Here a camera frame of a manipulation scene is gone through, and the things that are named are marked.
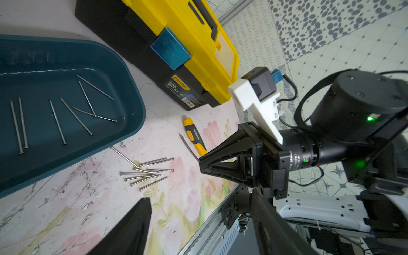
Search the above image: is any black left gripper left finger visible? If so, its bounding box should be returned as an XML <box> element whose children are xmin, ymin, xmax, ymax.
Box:
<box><xmin>88</xmin><ymin>198</ymin><xmax>152</xmax><ymax>255</ymax></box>

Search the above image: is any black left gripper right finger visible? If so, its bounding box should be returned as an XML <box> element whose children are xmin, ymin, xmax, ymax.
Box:
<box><xmin>250</xmin><ymin>191</ymin><xmax>317</xmax><ymax>255</ymax></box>

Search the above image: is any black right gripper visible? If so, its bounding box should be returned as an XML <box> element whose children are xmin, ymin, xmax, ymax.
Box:
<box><xmin>199</xmin><ymin>122</ymin><xmax>319</xmax><ymax>199</ymax></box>

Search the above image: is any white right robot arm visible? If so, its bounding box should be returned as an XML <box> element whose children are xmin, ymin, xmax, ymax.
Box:
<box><xmin>199</xmin><ymin>70</ymin><xmax>408</xmax><ymax>247</ymax></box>

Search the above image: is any teal plastic storage box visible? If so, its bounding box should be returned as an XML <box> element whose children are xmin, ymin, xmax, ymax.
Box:
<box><xmin>1</xmin><ymin>35</ymin><xmax>146</xmax><ymax>197</ymax></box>

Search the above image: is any steel nail lower pile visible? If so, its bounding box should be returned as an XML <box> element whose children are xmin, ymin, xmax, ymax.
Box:
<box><xmin>138</xmin><ymin>176</ymin><xmax>168</xmax><ymax>191</ymax></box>

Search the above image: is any yellow black utility knife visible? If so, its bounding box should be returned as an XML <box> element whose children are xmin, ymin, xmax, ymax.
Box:
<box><xmin>183</xmin><ymin>118</ymin><xmax>207</xmax><ymax>156</ymax></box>

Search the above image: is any steel nail pile centre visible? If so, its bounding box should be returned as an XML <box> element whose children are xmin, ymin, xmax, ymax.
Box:
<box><xmin>119</xmin><ymin>157</ymin><xmax>174</xmax><ymax>187</ymax></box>

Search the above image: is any yellow black toolbox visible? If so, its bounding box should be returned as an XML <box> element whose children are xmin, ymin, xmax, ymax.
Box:
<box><xmin>74</xmin><ymin>0</ymin><xmax>239</xmax><ymax>111</ymax></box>

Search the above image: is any aluminium mounting rail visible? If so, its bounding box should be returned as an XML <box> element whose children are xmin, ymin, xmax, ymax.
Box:
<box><xmin>179</xmin><ymin>184</ymin><xmax>243</xmax><ymax>255</ymax></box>

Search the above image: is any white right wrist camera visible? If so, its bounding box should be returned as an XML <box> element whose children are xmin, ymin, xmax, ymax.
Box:
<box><xmin>228</xmin><ymin>67</ymin><xmax>283</xmax><ymax>144</ymax></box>

